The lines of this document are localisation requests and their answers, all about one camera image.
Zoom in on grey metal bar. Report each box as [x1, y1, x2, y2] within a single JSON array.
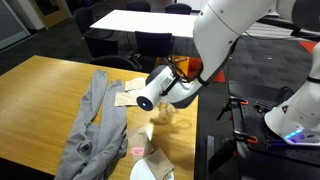
[[206, 134, 215, 180]]

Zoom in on pink sticky note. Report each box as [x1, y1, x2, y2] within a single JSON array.
[[130, 146, 146, 157]]

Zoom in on black mounting table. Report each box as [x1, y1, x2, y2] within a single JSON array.
[[228, 79, 320, 180]]

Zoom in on black office chair silver base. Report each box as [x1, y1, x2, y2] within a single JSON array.
[[134, 30, 190, 76]]

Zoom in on flat beige napkin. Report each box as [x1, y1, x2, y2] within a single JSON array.
[[114, 91, 141, 108]]

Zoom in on brown napkin on large plate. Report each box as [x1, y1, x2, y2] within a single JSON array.
[[145, 148, 175, 180]]

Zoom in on beige napkin on small plate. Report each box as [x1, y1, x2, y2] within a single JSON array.
[[124, 77, 148, 92]]

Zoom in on wooden door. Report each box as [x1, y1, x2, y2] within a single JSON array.
[[29, 0, 73, 29]]

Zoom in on white meeting table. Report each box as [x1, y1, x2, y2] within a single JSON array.
[[89, 9, 201, 39]]

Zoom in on large white plate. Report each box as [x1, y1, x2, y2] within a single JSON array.
[[129, 154, 175, 180]]

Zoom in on grey trousers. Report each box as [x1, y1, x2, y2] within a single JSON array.
[[54, 69, 129, 180]]

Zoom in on white object at corner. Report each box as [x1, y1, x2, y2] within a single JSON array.
[[125, 124, 155, 163]]

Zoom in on black floor stand base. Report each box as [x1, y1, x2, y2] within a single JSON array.
[[259, 16, 306, 37]]

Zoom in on small black bracket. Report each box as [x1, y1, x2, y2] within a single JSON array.
[[253, 102, 274, 114]]

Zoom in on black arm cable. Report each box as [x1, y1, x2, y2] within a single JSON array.
[[162, 57, 189, 98]]

